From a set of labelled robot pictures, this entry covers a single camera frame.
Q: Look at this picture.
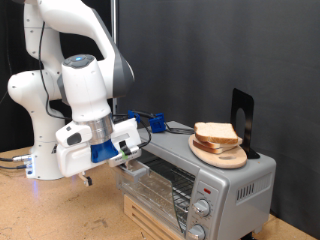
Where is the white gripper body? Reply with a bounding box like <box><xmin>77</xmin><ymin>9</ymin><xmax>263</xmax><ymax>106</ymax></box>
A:
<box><xmin>55</xmin><ymin>123</ymin><xmax>118</xmax><ymax>178</ymax></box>

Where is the metal spatula with blue block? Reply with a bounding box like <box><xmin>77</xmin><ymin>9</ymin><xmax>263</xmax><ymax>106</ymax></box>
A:
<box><xmin>141</xmin><ymin>111</ymin><xmax>196</xmax><ymax>135</ymax></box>

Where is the silver oven knob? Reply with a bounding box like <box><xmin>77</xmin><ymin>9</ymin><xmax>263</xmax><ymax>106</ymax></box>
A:
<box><xmin>186</xmin><ymin>223</ymin><xmax>206</xmax><ymax>240</ymax></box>
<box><xmin>192</xmin><ymin>198</ymin><xmax>212</xmax><ymax>218</ymax></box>

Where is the silver toaster oven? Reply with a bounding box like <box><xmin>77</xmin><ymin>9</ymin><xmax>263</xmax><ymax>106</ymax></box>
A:
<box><xmin>115</xmin><ymin>120</ymin><xmax>277</xmax><ymax>240</ymax></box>

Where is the black fabric backdrop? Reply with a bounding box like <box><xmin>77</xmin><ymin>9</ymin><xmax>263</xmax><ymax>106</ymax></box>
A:
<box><xmin>0</xmin><ymin>0</ymin><xmax>116</xmax><ymax>153</ymax></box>

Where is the round wooden board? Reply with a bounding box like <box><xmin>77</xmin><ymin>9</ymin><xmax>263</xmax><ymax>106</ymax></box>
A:
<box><xmin>188</xmin><ymin>133</ymin><xmax>248</xmax><ymax>169</ymax></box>

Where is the black metal bookend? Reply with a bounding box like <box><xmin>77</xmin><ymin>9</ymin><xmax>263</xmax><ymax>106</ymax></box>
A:
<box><xmin>230</xmin><ymin>88</ymin><xmax>261</xmax><ymax>160</ymax></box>

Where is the grey fabric backdrop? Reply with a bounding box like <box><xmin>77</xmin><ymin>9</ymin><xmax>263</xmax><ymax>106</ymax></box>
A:
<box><xmin>118</xmin><ymin>0</ymin><xmax>320</xmax><ymax>239</ymax></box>

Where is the white wrist camera blue mount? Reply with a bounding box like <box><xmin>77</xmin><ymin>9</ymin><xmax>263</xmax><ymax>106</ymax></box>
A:
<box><xmin>90</xmin><ymin>110</ymin><xmax>143</xmax><ymax>168</ymax></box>

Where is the wire oven rack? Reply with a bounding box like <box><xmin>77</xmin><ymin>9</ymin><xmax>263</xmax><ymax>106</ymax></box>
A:
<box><xmin>146</xmin><ymin>158</ymin><xmax>196</xmax><ymax>219</ymax></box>

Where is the robot base cable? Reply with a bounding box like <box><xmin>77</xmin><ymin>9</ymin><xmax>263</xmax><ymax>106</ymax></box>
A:
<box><xmin>0</xmin><ymin>163</ymin><xmax>28</xmax><ymax>170</ymax></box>
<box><xmin>0</xmin><ymin>153</ymin><xmax>33</xmax><ymax>163</ymax></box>

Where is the black camera cable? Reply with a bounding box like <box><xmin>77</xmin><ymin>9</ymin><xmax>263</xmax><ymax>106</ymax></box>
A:
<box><xmin>37</xmin><ymin>21</ymin><xmax>153</xmax><ymax>149</ymax></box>

